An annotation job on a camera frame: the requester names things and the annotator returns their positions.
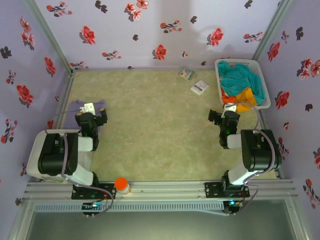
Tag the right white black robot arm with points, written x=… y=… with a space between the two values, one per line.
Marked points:
x=260 y=150

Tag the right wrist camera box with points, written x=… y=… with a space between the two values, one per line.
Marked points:
x=230 y=108

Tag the white purple paper packet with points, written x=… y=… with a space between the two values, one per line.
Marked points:
x=199 y=87

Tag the green white paper packet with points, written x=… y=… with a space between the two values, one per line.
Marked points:
x=187 y=73

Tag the aluminium mounting rail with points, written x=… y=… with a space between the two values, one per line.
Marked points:
x=162 y=188

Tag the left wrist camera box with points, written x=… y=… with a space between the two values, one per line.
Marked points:
x=87 y=108

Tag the yellow-orange t-shirt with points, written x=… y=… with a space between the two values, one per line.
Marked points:
x=246 y=100

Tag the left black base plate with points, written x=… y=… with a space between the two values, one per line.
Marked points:
x=110 y=191

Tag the aluminium corner post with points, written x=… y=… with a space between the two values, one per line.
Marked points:
x=272 y=30
x=47 y=35

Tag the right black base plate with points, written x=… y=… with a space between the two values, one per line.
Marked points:
x=212 y=190

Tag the aluminium side rail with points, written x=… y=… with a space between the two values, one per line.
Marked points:
x=63 y=100

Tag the teal t-shirt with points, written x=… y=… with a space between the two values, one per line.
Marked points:
x=240 y=77

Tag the white plastic laundry basket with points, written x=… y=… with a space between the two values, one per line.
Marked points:
x=260 y=72

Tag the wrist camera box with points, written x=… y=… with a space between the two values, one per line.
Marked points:
x=230 y=108
x=87 y=108

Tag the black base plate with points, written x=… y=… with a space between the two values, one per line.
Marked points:
x=110 y=191
x=212 y=190

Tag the jar with orange lid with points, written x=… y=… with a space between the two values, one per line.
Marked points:
x=121 y=184

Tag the folded lavender t-shirt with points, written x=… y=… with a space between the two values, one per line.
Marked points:
x=73 y=112

